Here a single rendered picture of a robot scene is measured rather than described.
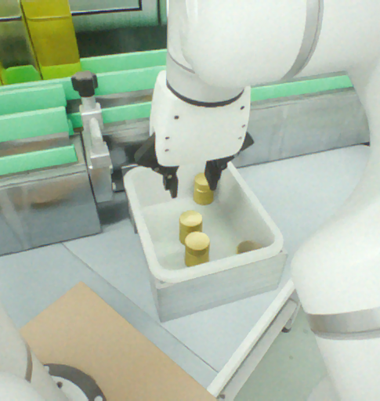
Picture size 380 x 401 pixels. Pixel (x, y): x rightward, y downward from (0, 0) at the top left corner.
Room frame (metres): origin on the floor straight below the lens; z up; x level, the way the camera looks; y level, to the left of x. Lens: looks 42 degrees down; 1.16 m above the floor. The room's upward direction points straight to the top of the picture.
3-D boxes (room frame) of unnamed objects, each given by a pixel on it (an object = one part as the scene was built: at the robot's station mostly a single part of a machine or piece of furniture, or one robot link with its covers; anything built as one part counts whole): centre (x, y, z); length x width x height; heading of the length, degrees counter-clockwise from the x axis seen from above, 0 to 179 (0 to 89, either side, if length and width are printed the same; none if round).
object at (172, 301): (0.38, 0.00, 0.79); 0.27 x 0.17 x 0.08; 18
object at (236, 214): (0.36, -0.01, 0.80); 0.22 x 0.17 x 0.09; 18
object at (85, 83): (0.41, 0.13, 0.95); 0.17 x 0.03 x 0.12; 18
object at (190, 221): (0.35, -0.01, 0.79); 0.04 x 0.04 x 0.04
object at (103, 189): (0.43, 0.13, 0.85); 0.09 x 0.04 x 0.07; 18
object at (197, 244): (0.31, -0.01, 0.79); 0.04 x 0.04 x 0.04
